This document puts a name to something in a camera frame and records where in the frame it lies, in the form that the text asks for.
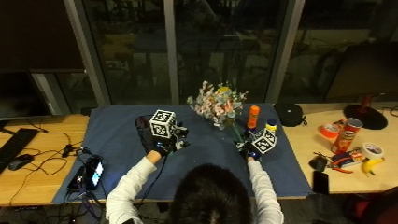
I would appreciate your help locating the person's right hand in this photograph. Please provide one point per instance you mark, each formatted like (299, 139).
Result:
(249, 152)

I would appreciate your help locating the person's left hand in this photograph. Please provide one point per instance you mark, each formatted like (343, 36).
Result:
(146, 137)

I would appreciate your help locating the pastel artificial flower bouquet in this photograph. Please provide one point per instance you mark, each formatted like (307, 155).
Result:
(217, 104)

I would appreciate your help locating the white marker cube on left glove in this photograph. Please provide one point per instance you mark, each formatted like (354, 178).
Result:
(163, 123)

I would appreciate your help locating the white marker cube on glove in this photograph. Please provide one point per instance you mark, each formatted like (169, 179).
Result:
(163, 123)
(264, 141)

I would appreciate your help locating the white marker cube on right glove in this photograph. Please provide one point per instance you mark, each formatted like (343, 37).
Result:
(264, 141)

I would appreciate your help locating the blue table cloth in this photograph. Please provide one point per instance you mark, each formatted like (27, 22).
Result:
(116, 130)

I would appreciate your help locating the yellow bottle with blue cap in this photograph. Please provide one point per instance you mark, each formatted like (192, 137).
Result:
(271, 125)

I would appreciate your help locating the orange bottle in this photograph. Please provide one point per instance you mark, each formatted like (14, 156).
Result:
(253, 116)

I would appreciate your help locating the black fabric cap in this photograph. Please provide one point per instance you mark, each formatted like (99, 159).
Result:
(289, 114)

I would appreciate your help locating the smartphone with lit screen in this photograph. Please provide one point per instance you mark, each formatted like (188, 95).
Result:
(96, 173)

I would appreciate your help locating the orange tape roll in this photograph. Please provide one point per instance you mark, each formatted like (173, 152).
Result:
(329, 130)

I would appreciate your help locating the black smartphone with dark screen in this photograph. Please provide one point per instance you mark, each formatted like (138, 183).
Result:
(320, 182)

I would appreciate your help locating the red chips can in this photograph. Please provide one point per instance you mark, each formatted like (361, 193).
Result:
(347, 137)

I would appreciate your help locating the blue and red snack packet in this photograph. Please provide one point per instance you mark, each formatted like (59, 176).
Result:
(347, 158)

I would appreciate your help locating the black computer monitor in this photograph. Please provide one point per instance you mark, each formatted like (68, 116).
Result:
(20, 95)

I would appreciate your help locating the white tape roll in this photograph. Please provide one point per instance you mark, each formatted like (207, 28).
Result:
(372, 151)

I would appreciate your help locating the black round stand with red pole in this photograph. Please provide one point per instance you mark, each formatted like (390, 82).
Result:
(366, 115)

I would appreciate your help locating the yellow banana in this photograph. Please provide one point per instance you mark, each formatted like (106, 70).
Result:
(370, 165)

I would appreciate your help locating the black keyboard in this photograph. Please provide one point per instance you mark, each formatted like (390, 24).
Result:
(15, 147)

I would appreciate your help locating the black computer mouse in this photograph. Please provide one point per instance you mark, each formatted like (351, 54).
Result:
(20, 161)

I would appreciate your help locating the red chair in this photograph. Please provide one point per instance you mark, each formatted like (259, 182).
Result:
(373, 207)

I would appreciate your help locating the large dark monitor back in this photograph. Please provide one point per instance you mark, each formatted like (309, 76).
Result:
(365, 71)

